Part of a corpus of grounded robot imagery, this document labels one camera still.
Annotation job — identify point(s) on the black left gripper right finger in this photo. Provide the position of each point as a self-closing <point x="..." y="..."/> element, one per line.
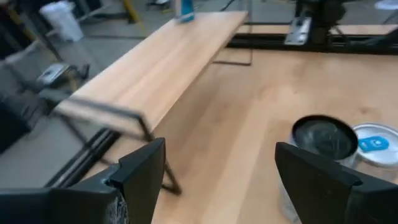
<point x="335" y="199"/>

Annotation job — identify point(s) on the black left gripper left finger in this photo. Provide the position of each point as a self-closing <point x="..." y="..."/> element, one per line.
<point x="77" y="205"/>

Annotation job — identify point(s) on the white Celsius can black lid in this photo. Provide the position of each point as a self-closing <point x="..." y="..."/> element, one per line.
<point x="325" y="140"/>

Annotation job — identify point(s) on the blue silver Red Bull can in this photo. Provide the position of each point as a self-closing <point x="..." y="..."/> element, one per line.
<point x="373" y="144"/>
<point x="186" y="11"/>

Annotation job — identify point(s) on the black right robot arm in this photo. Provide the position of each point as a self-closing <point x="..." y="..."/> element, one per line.
<point x="323" y="12"/>

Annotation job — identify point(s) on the black floor bin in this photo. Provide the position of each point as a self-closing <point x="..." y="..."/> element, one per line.
<point x="15" y="130"/>

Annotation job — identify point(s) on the white power box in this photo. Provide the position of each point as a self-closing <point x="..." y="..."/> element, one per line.
<point x="53" y="74"/>

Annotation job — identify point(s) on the white plastic bin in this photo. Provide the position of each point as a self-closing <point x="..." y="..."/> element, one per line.
<point x="62" y="20"/>

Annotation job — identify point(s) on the wooden shelf with black frame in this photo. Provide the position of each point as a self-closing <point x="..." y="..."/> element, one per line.
<point x="161" y="62"/>

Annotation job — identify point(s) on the black aluminium table frame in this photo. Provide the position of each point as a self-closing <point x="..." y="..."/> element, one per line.
<point x="267" y="43"/>

